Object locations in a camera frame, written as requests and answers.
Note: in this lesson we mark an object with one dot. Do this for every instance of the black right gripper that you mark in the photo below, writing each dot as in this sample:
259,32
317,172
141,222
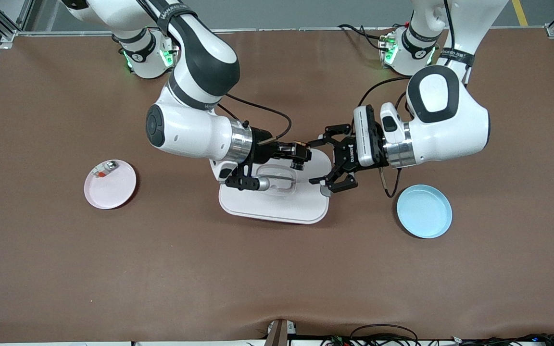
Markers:
263,148

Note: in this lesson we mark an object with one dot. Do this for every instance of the aluminium table edge rail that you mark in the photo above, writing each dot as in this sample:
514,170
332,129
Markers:
277,30

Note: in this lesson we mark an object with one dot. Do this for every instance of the white lidded storage box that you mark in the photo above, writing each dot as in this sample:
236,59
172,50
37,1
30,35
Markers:
277,206

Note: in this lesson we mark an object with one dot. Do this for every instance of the pink round plate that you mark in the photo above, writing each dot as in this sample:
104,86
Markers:
111,192

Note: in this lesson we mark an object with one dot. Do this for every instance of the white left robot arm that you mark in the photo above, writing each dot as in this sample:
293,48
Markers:
445,129

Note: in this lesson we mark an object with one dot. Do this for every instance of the brown table mat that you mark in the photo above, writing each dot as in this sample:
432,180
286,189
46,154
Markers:
277,269

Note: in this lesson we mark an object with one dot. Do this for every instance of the orange push button switch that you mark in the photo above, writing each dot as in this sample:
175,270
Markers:
302,153

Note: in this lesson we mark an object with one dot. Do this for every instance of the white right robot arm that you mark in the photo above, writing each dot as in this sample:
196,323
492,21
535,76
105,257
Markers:
185,134

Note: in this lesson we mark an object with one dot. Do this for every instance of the light blue round plate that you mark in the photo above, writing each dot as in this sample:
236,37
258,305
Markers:
423,211

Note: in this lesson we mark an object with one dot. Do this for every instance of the grey box latch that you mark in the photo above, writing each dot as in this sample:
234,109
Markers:
325,192

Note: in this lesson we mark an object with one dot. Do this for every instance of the table edge clamp bracket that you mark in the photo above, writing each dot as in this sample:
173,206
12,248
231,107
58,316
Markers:
277,334

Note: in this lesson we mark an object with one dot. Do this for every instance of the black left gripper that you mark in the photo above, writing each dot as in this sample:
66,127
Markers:
346,156

